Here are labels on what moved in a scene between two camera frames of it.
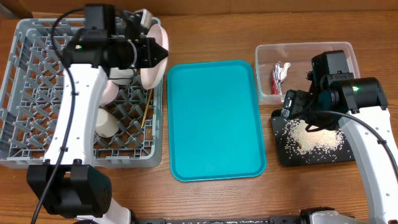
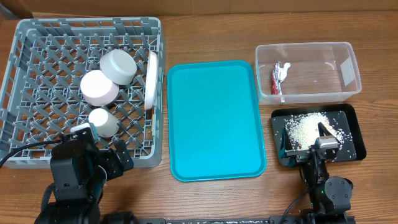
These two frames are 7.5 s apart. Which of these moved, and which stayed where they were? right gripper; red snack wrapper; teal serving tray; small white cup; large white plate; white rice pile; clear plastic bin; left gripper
Moved: left gripper; large white plate; right gripper
Stayed: teal serving tray; small white cup; red snack wrapper; white rice pile; clear plastic bin
